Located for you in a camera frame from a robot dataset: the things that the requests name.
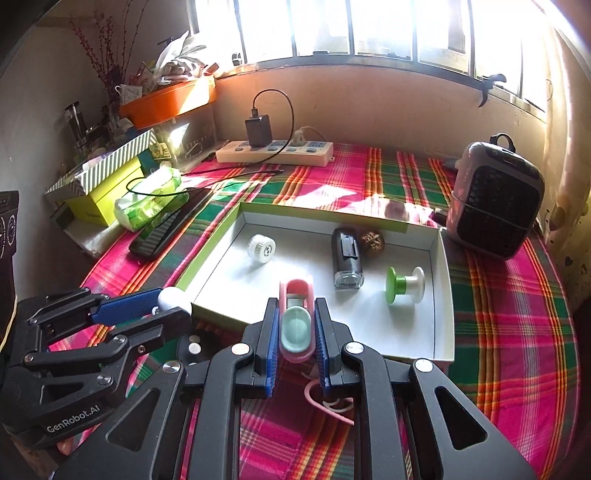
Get red dried branches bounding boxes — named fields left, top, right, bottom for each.
left=68, top=1, right=150, bottom=103

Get black charging cable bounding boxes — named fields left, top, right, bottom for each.
left=125, top=88, right=296, bottom=198

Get brown walnut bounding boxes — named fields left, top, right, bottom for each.
left=360, top=230, right=386, bottom=258

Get white ribbed roller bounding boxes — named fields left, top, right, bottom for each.
left=247, top=234, right=276, bottom=264

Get green white spool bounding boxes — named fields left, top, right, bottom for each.
left=385, top=266, right=426, bottom=304

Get pink black desk fan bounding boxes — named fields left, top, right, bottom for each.
left=446, top=133, right=545, bottom=260

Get yellow green box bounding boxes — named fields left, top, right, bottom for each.
left=65, top=156, right=144, bottom=227

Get yellow heart curtain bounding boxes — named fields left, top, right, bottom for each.
left=542, top=33, right=590, bottom=310

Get black window hook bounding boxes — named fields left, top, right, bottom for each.
left=479, top=74, right=507, bottom=108

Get green tissue pack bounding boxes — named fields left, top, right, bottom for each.
left=113, top=166, right=182, bottom=232

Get green white cardboard box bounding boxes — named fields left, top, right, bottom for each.
left=176, top=203, right=455, bottom=367

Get pink case with teal insert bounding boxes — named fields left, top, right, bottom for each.
left=280, top=278, right=315, bottom=364

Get black charger adapter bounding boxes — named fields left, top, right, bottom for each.
left=245, top=107, right=273, bottom=148

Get striped white box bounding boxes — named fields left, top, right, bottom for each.
left=45, top=129, right=157, bottom=203

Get white mug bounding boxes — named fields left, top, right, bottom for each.
left=114, top=84, right=143, bottom=105

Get black disc with white dots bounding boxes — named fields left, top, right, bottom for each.
left=176, top=330, right=221, bottom=366

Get white power strip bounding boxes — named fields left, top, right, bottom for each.
left=215, top=140, right=335, bottom=167

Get orange tray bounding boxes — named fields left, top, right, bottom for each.
left=119, top=76, right=216, bottom=130

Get black bike light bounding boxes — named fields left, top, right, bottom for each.
left=332, top=228, right=363, bottom=289

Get plaid tablecloth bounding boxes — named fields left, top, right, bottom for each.
left=84, top=144, right=581, bottom=479

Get white ball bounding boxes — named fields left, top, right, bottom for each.
left=157, top=287, right=192, bottom=315

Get black smartphone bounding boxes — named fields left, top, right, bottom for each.
left=129, top=188, right=214, bottom=260

